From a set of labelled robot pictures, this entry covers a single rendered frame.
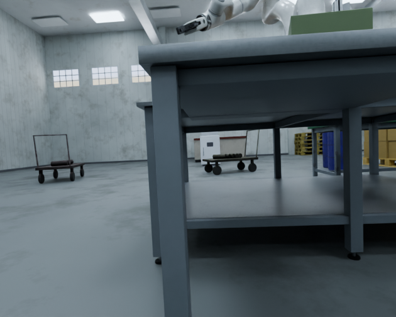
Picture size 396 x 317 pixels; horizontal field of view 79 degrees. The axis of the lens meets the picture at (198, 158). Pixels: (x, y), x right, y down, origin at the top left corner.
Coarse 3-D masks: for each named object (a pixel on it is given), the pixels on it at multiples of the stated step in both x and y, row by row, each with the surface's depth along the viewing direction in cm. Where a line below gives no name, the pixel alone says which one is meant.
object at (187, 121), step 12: (372, 108) 173; (384, 108) 177; (204, 120) 199; (216, 120) 203; (228, 120) 208; (240, 120) 213; (252, 120) 219; (264, 120) 224; (276, 120) 230; (312, 120) 251
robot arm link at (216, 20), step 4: (208, 12) 125; (212, 16) 125; (216, 16) 126; (220, 16) 127; (224, 16) 131; (212, 20) 126; (216, 20) 127; (220, 20) 130; (224, 20) 133; (212, 24) 127; (216, 24) 129; (220, 24) 132
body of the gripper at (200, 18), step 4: (200, 16) 124; (192, 20) 117; (196, 20) 117; (200, 20) 119; (204, 20) 121; (200, 24) 126; (204, 24) 121; (196, 28) 118; (200, 28) 120; (204, 28) 126; (188, 32) 123; (192, 32) 120
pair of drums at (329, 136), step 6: (330, 132) 470; (342, 132) 452; (324, 138) 523; (330, 138) 471; (342, 138) 452; (324, 144) 524; (330, 144) 471; (342, 144) 453; (324, 150) 525; (330, 150) 472; (342, 150) 454; (324, 156) 526; (330, 156) 473; (342, 156) 454; (324, 162) 527; (330, 162) 474; (342, 162) 455; (330, 168) 475; (342, 168) 456
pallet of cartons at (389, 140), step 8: (368, 136) 536; (384, 136) 491; (392, 136) 472; (368, 144) 536; (384, 144) 492; (392, 144) 475; (368, 152) 538; (384, 152) 493; (392, 152) 476; (368, 160) 546; (384, 160) 546; (392, 160) 482
